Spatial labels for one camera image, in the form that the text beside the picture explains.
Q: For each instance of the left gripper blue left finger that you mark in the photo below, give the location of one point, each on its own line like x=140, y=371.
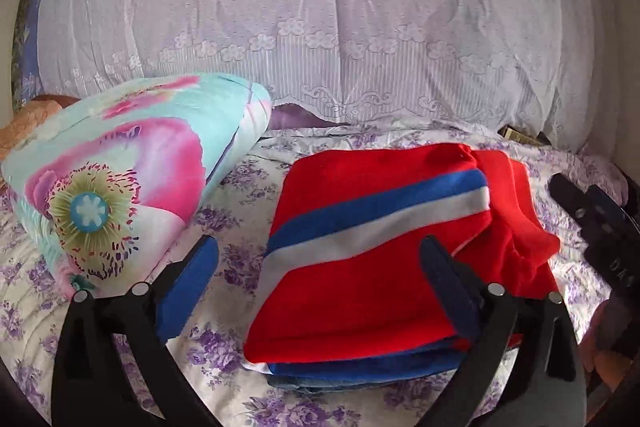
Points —
x=180, y=285

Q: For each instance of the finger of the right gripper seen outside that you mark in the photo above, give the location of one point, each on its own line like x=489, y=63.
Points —
x=575, y=202

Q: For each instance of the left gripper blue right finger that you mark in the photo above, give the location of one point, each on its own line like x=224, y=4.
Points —
x=455, y=285

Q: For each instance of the red track pants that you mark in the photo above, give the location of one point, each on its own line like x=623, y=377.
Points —
x=342, y=295

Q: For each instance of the folded floral turquoise quilt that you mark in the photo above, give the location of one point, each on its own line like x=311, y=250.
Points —
x=107, y=185

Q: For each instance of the purple floral bed sheet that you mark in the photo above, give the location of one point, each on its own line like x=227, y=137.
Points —
x=238, y=215

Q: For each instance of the folded blue jeans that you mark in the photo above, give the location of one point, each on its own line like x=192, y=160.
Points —
x=317, y=386

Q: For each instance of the white lace headboard cover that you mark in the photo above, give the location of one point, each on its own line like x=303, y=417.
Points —
x=527, y=63

